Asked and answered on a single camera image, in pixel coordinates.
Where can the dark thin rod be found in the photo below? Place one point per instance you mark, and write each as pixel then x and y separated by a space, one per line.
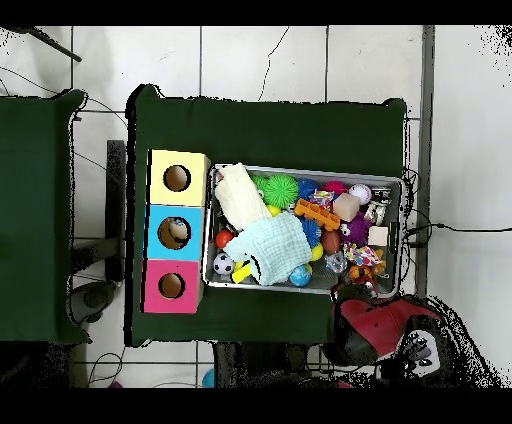
pixel 60 48

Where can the orange long toy block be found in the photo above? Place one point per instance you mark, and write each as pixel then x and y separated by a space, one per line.
pixel 318 215

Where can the globe print ball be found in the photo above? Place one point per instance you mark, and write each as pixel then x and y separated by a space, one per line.
pixel 300 276

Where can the grey rounded stand foot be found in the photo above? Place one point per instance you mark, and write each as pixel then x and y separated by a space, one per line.
pixel 94 298

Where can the small basketball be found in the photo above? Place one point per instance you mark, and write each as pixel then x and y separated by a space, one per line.
pixel 355 272

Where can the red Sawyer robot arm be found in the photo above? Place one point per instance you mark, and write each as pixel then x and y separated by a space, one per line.
pixel 376 324

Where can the cream knitted cloth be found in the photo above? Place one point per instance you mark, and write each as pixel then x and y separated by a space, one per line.
pixel 240 196

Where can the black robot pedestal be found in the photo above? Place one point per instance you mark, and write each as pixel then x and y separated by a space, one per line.
pixel 256 366

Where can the purple plush monster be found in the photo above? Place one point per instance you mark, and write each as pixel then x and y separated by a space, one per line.
pixel 357 228

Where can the green spiky rubber ball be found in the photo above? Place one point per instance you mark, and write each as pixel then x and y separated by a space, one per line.
pixel 280 191

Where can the tan wooden cube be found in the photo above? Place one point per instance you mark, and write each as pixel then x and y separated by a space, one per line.
pixel 346 207

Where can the light blue ball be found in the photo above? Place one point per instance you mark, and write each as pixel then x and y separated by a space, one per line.
pixel 208 379

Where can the dark green table cloth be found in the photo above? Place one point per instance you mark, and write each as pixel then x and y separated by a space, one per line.
pixel 36 180
pixel 260 132

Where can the wooden box with three holes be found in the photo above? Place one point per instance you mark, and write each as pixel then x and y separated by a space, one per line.
pixel 188 196

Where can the mint knitted cloth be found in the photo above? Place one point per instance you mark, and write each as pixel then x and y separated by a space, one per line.
pixel 276 246

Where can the small soccer ball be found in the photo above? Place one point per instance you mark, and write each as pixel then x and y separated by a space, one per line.
pixel 223 264

